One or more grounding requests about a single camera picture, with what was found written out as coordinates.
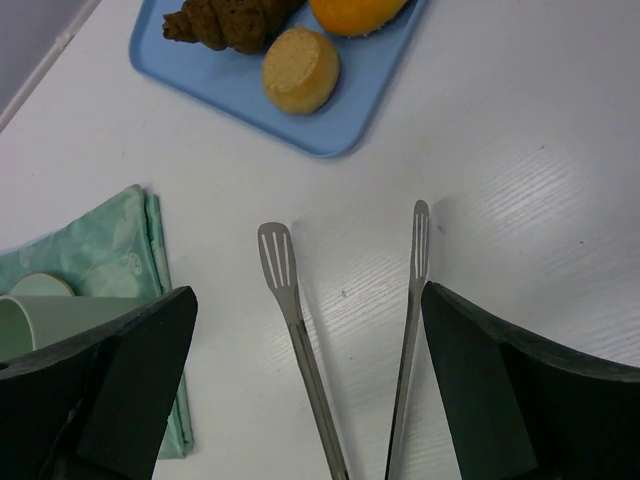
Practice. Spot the orange glazed donut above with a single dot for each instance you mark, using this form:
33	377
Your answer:
351	18

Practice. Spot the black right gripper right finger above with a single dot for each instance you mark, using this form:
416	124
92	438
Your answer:
521	406

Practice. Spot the green cloth placemat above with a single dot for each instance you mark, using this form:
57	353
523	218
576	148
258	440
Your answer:
116	250

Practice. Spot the green plastic cup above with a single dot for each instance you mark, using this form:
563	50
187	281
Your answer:
30	323

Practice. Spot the steel serving tongs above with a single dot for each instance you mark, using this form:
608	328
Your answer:
279	266

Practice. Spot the green plate with flower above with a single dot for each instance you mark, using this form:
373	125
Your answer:
41	284

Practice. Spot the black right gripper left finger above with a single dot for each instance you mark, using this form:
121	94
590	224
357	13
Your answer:
96	405

